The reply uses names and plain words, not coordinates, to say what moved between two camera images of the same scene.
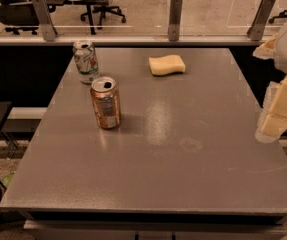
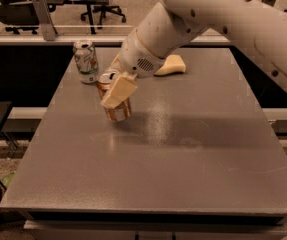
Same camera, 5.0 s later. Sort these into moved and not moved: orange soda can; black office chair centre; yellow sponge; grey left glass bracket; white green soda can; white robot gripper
Moved: white robot gripper; orange soda can
Not moved: yellow sponge; grey left glass bracket; white green soda can; black office chair centre
